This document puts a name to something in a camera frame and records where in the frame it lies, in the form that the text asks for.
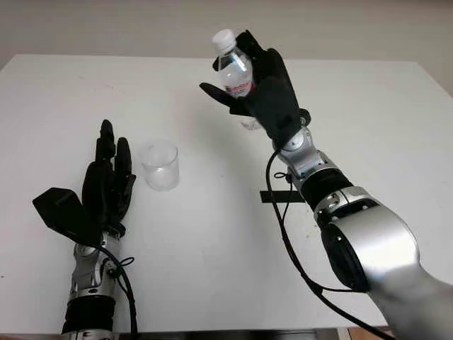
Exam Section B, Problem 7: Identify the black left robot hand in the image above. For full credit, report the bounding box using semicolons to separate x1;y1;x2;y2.
81;119;137;239

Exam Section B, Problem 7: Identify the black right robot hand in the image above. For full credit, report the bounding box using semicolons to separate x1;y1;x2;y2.
199;30;302;148

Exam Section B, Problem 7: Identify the clear water bottle white cap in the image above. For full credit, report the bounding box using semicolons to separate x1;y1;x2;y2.
211;29;263;132

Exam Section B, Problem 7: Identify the clear plastic cup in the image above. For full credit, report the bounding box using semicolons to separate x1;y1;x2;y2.
140;143;180;192

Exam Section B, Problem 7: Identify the black tape strip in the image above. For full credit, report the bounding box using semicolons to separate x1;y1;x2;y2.
259;190;305;205

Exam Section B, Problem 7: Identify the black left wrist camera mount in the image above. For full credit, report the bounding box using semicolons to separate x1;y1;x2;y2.
32;187;103;246

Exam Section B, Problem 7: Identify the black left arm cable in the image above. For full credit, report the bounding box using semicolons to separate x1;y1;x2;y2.
95;246;139;336

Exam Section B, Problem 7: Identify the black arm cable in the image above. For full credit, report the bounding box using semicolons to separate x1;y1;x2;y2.
95;246;139;336
265;150;394;340

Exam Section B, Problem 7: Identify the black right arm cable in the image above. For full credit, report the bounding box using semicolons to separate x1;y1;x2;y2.
265;150;394;340

